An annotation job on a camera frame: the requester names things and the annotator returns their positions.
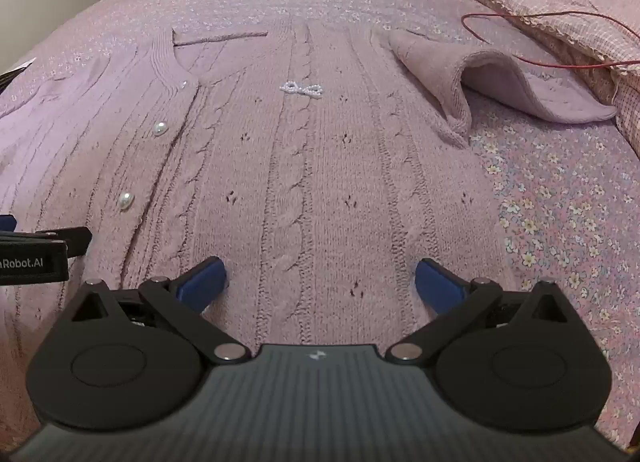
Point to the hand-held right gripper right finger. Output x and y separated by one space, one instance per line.
440 286

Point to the pink knit cardigan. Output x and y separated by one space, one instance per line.
310 181

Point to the pink floral bedspread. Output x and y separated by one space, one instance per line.
560 222

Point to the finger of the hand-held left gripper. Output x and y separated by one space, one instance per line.
75 241
7 223

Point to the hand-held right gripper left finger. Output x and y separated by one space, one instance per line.
206 282

